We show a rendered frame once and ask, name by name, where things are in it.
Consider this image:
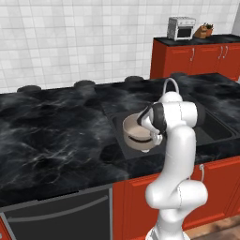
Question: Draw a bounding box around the red cabinet door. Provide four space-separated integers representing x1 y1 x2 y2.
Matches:
182 156 240 231
123 172 167 240

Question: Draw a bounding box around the grey cabinet door handle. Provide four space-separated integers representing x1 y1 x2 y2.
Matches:
198 163 206 184

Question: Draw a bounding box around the grey dishwasher handle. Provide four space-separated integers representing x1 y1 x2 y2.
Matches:
7 195 110 223

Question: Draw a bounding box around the wooden knife block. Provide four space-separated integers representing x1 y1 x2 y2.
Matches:
193 22 215 39

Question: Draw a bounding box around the black dishwasher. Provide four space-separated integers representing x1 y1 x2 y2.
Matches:
0 184 113 240

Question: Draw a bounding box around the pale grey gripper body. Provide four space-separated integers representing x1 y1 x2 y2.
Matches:
151 132 164 147

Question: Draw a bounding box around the grey curved tap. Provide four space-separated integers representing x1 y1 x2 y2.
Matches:
162 77 181 96

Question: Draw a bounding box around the white toaster oven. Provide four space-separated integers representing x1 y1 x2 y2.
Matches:
166 16 197 42

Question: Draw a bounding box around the dark round stool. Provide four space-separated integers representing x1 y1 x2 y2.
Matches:
73 80 97 89
124 75 144 83
16 84 42 94

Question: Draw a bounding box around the beige bowl with dark band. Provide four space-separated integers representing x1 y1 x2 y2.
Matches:
122 112 158 154

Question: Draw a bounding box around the red cabinet run black top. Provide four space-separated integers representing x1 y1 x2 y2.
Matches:
149 34 240 83

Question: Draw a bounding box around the black sink basin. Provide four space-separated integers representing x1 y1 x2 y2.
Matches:
100 93 240 161

